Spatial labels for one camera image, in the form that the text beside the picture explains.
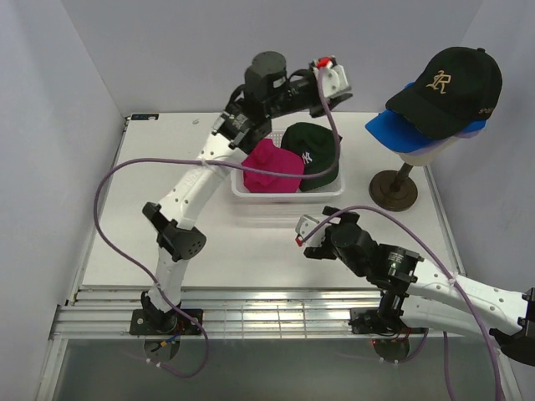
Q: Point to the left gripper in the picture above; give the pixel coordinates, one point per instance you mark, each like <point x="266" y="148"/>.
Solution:
<point x="317" y="109"/>

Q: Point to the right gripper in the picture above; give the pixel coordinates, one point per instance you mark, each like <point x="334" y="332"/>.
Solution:
<point x="321" y="251"/>

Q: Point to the black baseball cap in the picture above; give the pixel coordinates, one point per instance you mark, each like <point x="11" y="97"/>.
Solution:
<point x="458" y="87"/>

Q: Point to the purple baseball cap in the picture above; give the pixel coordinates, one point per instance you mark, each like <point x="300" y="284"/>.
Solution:
<point x="433" y="117"/>

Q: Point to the blue baseball cap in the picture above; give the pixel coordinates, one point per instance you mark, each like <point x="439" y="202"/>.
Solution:
<point x="395" y="133"/>

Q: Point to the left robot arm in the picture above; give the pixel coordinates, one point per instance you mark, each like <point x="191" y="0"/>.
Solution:
<point x="267" y="92"/>

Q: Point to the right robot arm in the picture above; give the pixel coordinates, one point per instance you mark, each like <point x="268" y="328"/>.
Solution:
<point x="417" y="292"/>

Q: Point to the dark green baseball cap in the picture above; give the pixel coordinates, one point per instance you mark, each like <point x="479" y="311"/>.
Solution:
<point x="313" y="143"/>

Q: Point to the brown round stand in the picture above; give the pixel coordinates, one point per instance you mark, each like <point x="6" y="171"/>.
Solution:
<point x="394" y="190"/>

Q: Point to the clear plastic bin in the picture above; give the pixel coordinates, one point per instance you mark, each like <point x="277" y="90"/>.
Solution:
<point x="312" y="190"/>

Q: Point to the beige mannequin head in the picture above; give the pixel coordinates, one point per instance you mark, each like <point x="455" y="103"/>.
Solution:
<point x="425" y="156"/>

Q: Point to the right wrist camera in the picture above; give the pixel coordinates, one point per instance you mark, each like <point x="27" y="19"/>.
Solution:
<point x="304" y="236"/>

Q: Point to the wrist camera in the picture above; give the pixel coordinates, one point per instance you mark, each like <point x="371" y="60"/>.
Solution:
<point x="304" y="236"/>
<point x="331" y="75"/>

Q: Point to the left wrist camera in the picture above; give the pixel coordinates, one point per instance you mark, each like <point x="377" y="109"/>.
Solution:
<point x="331" y="75"/>

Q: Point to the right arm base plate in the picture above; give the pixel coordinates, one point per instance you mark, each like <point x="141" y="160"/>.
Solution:
<point x="370" y="323"/>

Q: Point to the aluminium rail frame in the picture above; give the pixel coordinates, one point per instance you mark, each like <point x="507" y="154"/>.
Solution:
<point x="251" y="280"/>

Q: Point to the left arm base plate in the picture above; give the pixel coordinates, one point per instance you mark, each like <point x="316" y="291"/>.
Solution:
<point x="143" y="324"/>

